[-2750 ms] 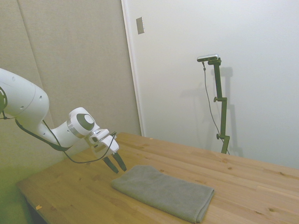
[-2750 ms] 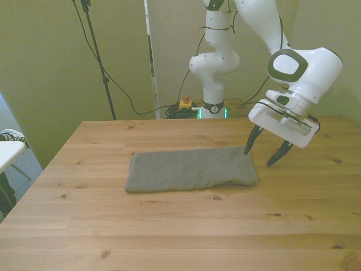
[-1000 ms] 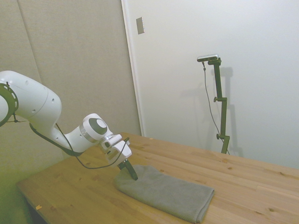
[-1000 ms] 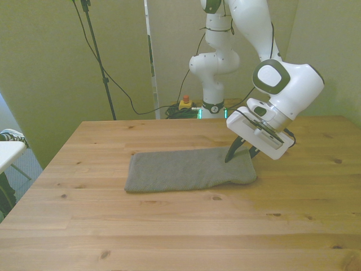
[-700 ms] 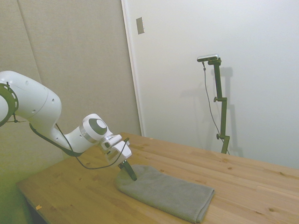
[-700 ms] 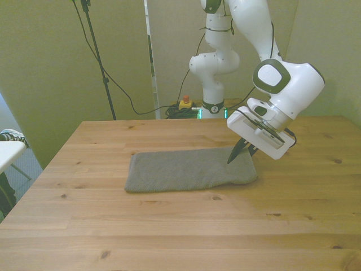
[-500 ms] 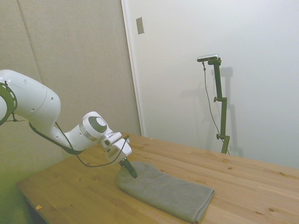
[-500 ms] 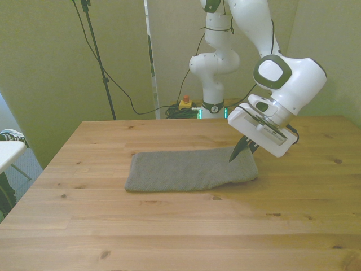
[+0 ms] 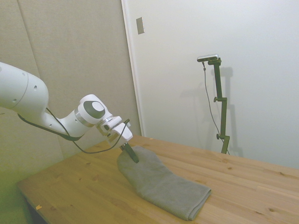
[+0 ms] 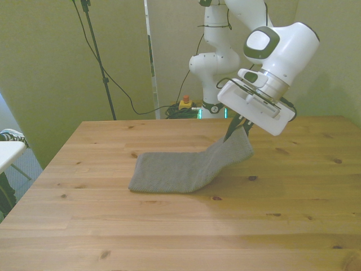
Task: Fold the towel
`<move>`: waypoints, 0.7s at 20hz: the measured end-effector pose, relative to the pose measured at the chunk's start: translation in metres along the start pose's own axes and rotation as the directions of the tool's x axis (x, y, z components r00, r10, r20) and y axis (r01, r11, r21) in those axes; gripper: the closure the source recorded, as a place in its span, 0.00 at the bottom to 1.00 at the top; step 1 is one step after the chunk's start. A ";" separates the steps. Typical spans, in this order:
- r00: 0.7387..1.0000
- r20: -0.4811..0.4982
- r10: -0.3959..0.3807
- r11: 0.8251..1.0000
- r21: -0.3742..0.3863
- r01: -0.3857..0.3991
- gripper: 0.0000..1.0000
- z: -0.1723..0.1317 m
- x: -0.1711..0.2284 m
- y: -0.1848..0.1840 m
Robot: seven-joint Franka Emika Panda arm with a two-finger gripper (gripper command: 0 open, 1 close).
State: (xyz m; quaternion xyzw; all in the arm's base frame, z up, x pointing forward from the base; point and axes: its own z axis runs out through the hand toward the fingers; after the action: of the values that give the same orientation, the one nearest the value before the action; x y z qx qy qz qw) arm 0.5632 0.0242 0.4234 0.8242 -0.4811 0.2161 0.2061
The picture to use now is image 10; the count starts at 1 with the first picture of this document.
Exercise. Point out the white black sneaker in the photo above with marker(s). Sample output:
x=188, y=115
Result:
x=12, y=136

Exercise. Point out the white vertical wall panel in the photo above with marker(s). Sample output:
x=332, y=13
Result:
x=152, y=62

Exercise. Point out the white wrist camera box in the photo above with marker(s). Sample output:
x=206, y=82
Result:
x=263, y=105

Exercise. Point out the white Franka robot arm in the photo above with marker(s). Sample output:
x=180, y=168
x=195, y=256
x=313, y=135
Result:
x=293, y=45

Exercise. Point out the dark trouser leg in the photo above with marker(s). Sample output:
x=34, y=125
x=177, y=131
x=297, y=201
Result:
x=6, y=194

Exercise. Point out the yellow emergency stop button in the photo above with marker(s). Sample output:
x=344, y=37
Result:
x=186, y=103

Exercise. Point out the white folding table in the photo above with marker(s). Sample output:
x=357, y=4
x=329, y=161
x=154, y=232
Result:
x=9, y=153

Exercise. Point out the black camera tripod stand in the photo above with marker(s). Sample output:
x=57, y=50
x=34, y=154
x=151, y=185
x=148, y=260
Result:
x=97, y=56

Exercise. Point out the grey terry towel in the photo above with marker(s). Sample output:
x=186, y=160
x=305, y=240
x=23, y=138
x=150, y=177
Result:
x=175, y=172

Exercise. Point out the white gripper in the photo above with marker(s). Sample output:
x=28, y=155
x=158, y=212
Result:
x=234, y=98

